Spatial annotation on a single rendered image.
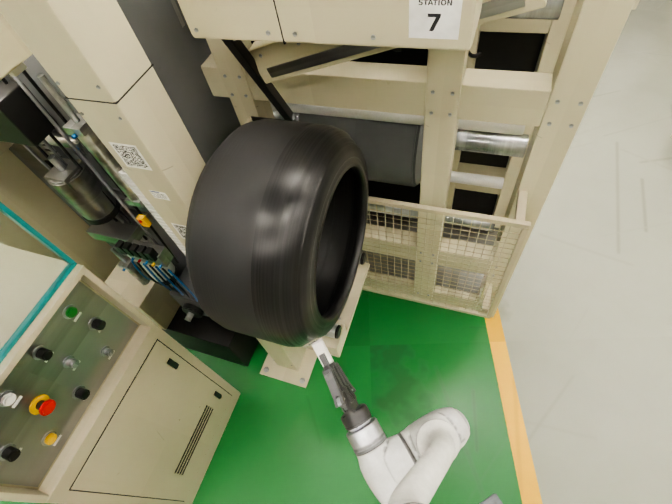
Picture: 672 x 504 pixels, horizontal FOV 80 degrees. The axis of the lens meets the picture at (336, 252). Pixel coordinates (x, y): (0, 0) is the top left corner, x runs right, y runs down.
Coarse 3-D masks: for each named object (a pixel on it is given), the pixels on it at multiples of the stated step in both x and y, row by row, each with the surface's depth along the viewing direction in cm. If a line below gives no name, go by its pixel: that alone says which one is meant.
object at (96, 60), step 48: (0, 0) 64; (48, 0) 62; (96, 0) 69; (48, 48) 70; (96, 48) 71; (96, 96) 77; (144, 96) 82; (144, 144) 85; (192, 144) 99; (144, 192) 102; (192, 192) 103
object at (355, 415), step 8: (344, 392) 103; (352, 408) 102; (360, 408) 101; (344, 416) 102; (352, 416) 100; (360, 416) 100; (368, 416) 102; (344, 424) 102; (352, 424) 100; (360, 424) 100
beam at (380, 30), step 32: (192, 0) 83; (224, 0) 80; (256, 0) 78; (288, 0) 76; (320, 0) 74; (352, 0) 72; (384, 0) 71; (480, 0) 71; (192, 32) 89; (224, 32) 86; (256, 32) 84; (288, 32) 82; (320, 32) 79; (352, 32) 77; (384, 32) 75
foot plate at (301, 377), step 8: (312, 352) 216; (272, 360) 217; (304, 360) 214; (312, 360) 214; (264, 368) 214; (272, 368) 214; (280, 368) 213; (288, 368) 213; (304, 368) 212; (312, 368) 211; (272, 376) 212; (280, 376) 211; (288, 376) 210; (296, 376) 210; (304, 376) 209; (296, 384) 208; (304, 384) 207
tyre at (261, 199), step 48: (240, 144) 91; (288, 144) 89; (336, 144) 94; (240, 192) 85; (288, 192) 82; (336, 192) 133; (192, 240) 88; (240, 240) 84; (288, 240) 82; (336, 240) 138; (240, 288) 87; (288, 288) 85; (336, 288) 132; (288, 336) 94
